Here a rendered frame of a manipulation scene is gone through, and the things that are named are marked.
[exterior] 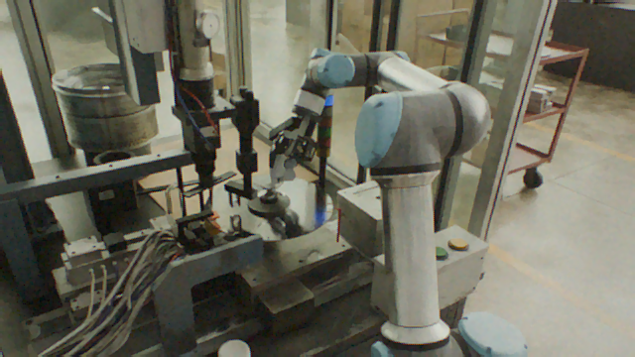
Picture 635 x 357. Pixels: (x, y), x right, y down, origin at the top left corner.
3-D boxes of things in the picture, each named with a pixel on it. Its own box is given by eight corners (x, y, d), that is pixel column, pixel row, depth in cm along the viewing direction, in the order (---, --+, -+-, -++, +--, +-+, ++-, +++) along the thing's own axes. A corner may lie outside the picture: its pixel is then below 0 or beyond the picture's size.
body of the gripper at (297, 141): (288, 156, 122) (306, 109, 121) (270, 150, 129) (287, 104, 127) (312, 165, 127) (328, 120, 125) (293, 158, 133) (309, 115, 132)
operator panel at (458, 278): (445, 269, 140) (455, 224, 132) (478, 292, 132) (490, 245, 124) (368, 304, 127) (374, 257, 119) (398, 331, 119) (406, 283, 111)
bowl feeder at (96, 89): (150, 149, 204) (135, 59, 185) (179, 179, 182) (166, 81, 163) (67, 166, 189) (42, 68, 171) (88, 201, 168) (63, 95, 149)
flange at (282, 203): (277, 219, 123) (277, 210, 121) (239, 208, 127) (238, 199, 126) (298, 199, 131) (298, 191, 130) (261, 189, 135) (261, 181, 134)
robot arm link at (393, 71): (533, 93, 80) (400, 39, 121) (468, 99, 77) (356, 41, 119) (515, 162, 86) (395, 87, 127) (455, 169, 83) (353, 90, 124)
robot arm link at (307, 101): (292, 88, 127) (316, 100, 132) (286, 105, 128) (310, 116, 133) (309, 91, 121) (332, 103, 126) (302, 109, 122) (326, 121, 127)
